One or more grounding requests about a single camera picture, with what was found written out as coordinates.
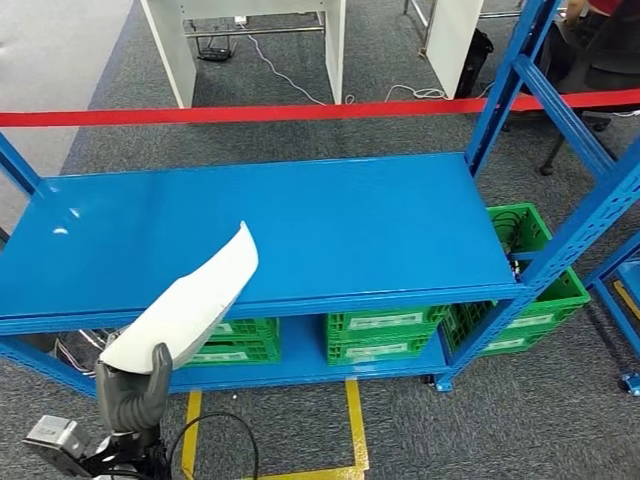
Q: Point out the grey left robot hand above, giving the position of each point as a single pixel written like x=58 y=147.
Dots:
x=127 y=401

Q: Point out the white plastic car part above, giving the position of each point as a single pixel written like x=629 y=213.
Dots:
x=195 y=305

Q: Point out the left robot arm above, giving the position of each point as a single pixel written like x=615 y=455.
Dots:
x=132 y=457

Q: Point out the blue metal shelf rack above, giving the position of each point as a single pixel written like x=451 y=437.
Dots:
x=324 y=232

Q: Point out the green plastic crate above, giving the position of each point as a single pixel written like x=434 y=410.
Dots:
x=505 y=344
x=560 y=291
x=380 y=321
x=250 y=329
x=375 y=351
x=240 y=352

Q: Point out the red barrier tape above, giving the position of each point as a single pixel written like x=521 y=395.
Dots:
x=250 y=113

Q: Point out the white desk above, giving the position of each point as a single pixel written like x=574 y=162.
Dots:
x=170 y=46

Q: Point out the black router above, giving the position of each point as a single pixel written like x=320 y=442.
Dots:
x=216 y=52

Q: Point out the white desk side panel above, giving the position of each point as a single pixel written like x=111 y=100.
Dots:
x=450 y=46

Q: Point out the black bag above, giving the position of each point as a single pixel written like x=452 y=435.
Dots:
x=475 y=60

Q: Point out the small blue metal rack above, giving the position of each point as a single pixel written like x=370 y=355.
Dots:
x=607 y=305

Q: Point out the person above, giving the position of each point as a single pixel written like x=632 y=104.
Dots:
x=595 y=26

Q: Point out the black office chair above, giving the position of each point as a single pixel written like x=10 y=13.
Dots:
x=615 y=66

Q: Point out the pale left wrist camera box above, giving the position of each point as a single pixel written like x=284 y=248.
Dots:
x=55 y=440

